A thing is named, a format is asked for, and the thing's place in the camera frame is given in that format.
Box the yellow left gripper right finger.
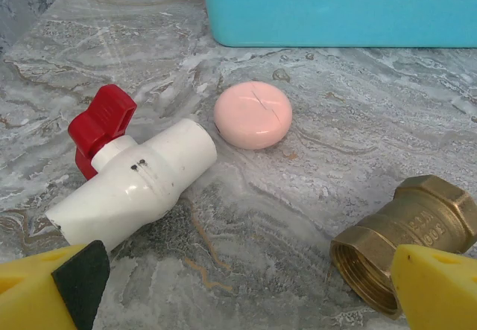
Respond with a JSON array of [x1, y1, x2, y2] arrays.
[[389, 244, 477, 330]]

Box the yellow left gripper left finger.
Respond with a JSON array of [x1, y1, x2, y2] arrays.
[[0, 240, 111, 330]]

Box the brass pipe fitting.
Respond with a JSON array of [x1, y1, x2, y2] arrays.
[[329, 174, 477, 322]]

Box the pink round disc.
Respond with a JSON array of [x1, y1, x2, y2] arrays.
[[213, 80, 293, 150]]

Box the white PVC valve red handle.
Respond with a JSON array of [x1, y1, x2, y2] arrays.
[[45, 84, 218, 253]]

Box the teal storage box with handle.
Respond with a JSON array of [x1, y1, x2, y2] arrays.
[[200, 0, 477, 49]]

